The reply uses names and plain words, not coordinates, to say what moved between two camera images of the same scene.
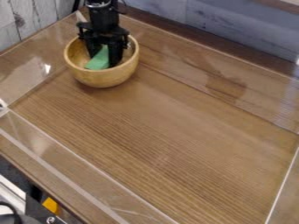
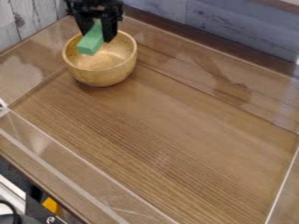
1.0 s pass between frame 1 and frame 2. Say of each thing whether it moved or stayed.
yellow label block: stayed
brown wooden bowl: stayed
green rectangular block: moved
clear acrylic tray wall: stayed
